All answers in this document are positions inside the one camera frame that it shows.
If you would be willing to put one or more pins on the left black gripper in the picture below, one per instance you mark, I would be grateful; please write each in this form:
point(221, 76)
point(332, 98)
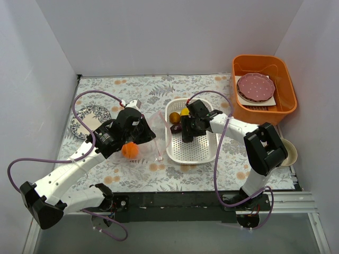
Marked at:
point(144, 131)

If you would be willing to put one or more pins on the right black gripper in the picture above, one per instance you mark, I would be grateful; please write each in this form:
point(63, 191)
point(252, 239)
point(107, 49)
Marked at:
point(187, 129)

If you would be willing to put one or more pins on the purple eggplant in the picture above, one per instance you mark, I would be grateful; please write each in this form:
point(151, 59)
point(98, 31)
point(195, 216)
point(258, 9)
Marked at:
point(176, 128)

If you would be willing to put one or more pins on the clear zip top bag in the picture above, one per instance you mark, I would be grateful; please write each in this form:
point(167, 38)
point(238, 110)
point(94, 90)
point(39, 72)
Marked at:
point(153, 150)

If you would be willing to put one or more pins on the brown kiwi fruit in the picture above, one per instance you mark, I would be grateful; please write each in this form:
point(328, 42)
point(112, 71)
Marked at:
point(175, 118)

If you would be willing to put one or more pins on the orange fruit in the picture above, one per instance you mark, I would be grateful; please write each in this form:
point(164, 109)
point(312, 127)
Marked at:
point(130, 150)

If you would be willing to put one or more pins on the yellow fruit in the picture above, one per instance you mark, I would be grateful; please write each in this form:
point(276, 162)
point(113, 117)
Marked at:
point(185, 112)

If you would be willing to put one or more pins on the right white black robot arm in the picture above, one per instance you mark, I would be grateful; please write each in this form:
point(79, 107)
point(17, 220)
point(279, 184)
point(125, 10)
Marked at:
point(264, 148)

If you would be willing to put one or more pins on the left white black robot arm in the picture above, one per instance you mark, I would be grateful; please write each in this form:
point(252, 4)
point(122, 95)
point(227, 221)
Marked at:
point(47, 200)

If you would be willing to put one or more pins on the floral tablecloth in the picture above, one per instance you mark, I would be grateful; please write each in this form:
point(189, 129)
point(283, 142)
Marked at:
point(166, 175)

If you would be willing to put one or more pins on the white perforated plastic basket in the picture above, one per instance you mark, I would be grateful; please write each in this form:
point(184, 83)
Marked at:
point(200, 151)

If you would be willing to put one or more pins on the pink polka dot plate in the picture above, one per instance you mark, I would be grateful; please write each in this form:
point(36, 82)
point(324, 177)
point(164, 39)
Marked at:
point(255, 87)

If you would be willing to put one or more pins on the white square plate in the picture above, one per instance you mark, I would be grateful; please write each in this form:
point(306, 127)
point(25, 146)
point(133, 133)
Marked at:
point(270, 102)

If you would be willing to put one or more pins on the beige ceramic bowl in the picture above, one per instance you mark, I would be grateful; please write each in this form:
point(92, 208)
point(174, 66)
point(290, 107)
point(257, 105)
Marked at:
point(292, 153)

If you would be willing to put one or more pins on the orange plastic tub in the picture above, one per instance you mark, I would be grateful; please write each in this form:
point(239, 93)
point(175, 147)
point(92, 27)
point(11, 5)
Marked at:
point(284, 94)

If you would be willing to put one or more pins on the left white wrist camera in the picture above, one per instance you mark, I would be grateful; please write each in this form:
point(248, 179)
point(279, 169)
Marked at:
point(136, 104)

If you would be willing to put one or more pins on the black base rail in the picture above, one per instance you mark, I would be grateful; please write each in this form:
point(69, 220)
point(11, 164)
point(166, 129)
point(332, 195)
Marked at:
point(179, 206)

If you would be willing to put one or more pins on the aluminium frame rail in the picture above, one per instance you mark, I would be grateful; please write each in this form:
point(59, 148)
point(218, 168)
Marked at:
point(292, 225)

